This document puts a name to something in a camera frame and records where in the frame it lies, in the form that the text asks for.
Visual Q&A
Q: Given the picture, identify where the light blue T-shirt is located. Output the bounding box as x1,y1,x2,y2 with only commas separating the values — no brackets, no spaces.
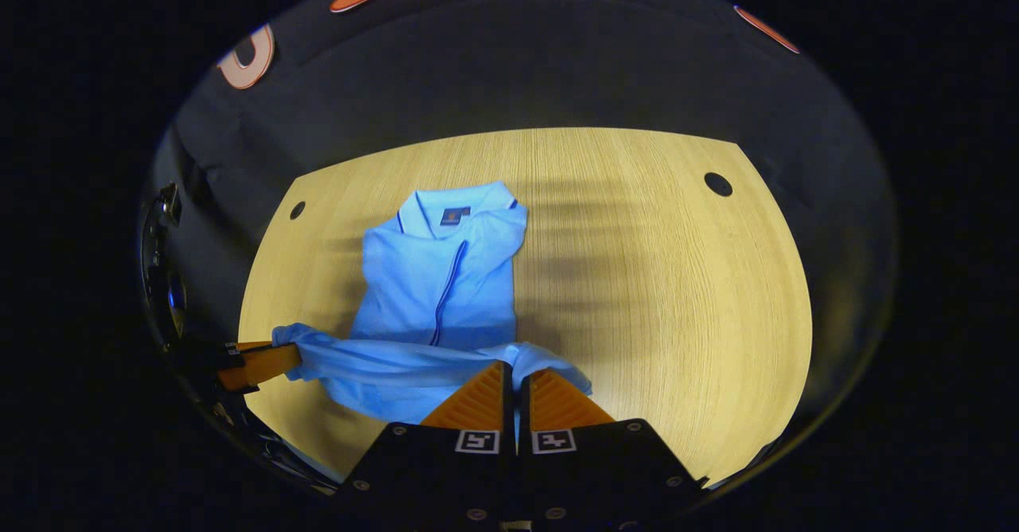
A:
272,181,594,453

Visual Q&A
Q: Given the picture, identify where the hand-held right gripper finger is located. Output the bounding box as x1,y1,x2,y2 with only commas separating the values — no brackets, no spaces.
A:
338,361,517,523
519,369,709,525

